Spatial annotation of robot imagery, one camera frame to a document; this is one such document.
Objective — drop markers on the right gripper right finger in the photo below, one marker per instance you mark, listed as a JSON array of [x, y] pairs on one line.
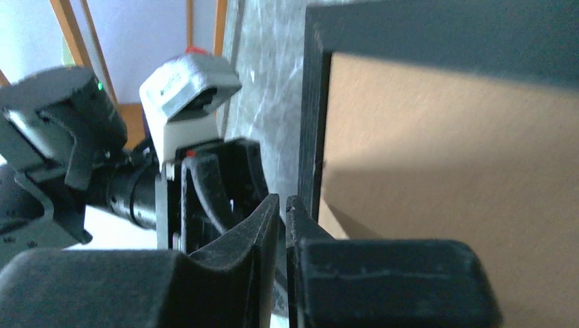
[[382, 283]]

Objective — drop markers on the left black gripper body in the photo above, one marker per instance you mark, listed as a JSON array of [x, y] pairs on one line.
[[190, 201]]

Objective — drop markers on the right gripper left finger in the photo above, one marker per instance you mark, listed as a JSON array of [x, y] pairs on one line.
[[227, 283]]

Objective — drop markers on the brown backing board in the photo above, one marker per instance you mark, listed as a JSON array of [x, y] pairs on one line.
[[416, 152]]

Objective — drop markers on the black picture frame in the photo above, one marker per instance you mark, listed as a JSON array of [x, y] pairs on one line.
[[529, 41]]

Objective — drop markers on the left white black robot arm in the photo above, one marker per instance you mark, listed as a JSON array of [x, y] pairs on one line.
[[64, 145]]

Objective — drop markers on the orange wooden rack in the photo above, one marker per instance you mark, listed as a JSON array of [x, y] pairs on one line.
[[123, 41]]

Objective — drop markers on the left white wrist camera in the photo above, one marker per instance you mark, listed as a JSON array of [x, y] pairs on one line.
[[180, 97]]

